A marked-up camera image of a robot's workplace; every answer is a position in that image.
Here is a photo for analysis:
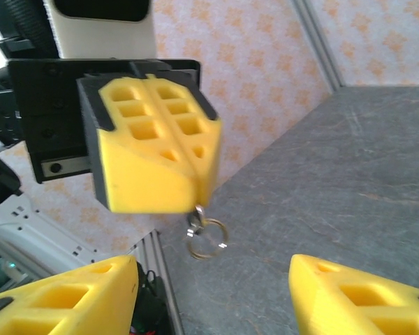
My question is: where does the small black padlock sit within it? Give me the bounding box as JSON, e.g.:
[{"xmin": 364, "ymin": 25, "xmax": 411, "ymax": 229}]
[{"xmin": 193, "ymin": 204, "xmax": 206, "ymax": 226}]

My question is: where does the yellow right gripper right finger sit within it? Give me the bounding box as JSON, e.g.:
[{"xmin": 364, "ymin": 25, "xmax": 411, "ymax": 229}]
[{"xmin": 288, "ymin": 253, "xmax": 419, "ymax": 335}]

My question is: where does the small silver key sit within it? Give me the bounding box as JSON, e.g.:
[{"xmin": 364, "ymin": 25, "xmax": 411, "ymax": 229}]
[{"xmin": 185, "ymin": 213, "xmax": 204, "ymax": 240}]

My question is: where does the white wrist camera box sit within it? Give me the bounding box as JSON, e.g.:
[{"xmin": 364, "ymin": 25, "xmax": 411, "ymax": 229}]
[{"xmin": 43, "ymin": 0, "xmax": 157, "ymax": 60}]

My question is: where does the black corrugated cable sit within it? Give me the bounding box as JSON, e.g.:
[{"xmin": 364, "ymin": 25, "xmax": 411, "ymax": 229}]
[{"xmin": 0, "ymin": 0, "xmax": 61, "ymax": 59}]

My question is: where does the black cable bundle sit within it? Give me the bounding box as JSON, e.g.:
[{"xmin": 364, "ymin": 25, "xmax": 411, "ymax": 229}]
[{"xmin": 131, "ymin": 270, "xmax": 171, "ymax": 335}]

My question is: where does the silver key ring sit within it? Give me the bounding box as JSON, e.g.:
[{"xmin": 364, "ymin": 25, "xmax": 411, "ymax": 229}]
[{"xmin": 187, "ymin": 218, "xmax": 228, "ymax": 260}]

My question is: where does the white perforated metal panel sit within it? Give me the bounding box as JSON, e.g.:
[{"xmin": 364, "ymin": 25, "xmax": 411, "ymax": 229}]
[{"xmin": 0, "ymin": 193, "xmax": 155, "ymax": 290}]

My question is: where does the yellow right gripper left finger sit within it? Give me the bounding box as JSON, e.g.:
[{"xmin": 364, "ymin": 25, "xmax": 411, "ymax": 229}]
[{"xmin": 0, "ymin": 254, "xmax": 139, "ymax": 335}]

